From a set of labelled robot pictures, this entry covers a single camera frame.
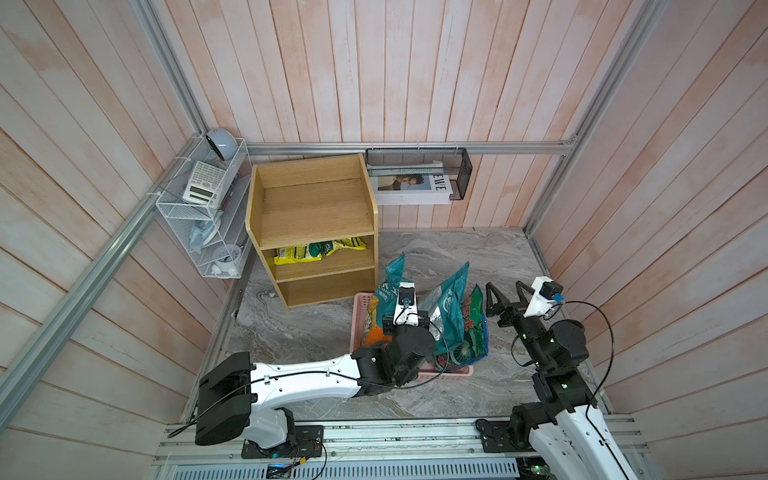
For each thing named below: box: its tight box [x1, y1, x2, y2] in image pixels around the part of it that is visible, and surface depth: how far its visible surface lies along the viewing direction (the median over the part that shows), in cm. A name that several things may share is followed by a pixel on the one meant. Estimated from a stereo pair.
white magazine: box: [367, 160, 453, 205], surface depth 95 cm
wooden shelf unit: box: [246, 154, 379, 309], surface depth 87 cm
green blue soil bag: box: [453, 284, 489, 366], surface depth 74 cm
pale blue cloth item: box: [190, 220, 214, 254], surface depth 83 cm
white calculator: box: [183, 161, 226, 207], surface depth 78 cm
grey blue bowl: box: [206, 128, 239, 162], surface depth 85 cm
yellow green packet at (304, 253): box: [274, 240, 338, 265], surface depth 89 cm
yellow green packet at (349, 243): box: [325, 237, 367, 256], surface depth 91 cm
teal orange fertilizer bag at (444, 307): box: [419, 261, 469, 356], surface depth 75 cm
